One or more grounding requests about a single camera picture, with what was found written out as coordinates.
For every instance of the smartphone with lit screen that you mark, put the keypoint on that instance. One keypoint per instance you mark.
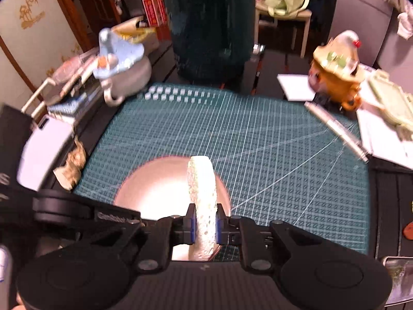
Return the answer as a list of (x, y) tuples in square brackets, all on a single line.
[(400, 268)]

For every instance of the red box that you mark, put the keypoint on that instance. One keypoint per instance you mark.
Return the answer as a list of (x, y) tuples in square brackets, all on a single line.
[(155, 12)]

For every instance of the green cutting mat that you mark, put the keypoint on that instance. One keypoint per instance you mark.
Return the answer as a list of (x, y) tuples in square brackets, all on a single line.
[(275, 158)]

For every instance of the person left hand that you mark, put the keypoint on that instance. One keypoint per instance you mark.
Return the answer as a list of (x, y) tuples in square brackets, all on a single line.
[(10, 266)]

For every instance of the orange pig teapot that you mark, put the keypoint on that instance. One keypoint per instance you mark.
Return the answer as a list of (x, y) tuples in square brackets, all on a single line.
[(335, 70)]

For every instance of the white bowl red rim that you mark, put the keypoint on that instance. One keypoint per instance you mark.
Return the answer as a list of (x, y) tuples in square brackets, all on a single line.
[(159, 189)]

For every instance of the white card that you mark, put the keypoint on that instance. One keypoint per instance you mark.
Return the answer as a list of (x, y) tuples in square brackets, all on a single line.
[(296, 87)]

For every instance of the white pen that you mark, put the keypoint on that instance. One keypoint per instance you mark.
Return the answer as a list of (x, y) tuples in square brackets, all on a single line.
[(339, 129)]

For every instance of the white paper stack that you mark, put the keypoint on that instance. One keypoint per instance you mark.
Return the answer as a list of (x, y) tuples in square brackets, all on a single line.
[(378, 137)]

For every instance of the beige oval sponge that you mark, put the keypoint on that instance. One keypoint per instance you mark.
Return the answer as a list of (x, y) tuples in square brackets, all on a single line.
[(202, 190)]

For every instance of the white crumpled cloth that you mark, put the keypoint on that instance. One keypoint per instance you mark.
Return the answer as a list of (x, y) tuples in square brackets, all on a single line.
[(405, 27)]

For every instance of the pale green container lid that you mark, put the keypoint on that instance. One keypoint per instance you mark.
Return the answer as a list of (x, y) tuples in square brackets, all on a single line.
[(394, 105)]

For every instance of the leaf shaped coaster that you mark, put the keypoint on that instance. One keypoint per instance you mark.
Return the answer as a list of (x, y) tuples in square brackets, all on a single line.
[(408, 231)]

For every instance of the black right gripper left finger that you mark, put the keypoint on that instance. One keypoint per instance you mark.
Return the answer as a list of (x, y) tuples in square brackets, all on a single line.
[(159, 239)]

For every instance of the blue hat white teapot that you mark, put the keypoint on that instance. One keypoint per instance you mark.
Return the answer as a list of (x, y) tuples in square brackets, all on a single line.
[(122, 69)]

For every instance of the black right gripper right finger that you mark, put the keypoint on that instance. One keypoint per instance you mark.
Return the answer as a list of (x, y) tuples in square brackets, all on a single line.
[(255, 243)]

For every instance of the crumpled brown paper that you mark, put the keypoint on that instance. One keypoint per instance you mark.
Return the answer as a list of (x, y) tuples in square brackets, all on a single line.
[(69, 174)]

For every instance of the wooden stool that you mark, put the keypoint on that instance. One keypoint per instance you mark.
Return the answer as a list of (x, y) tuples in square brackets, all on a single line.
[(303, 17)]

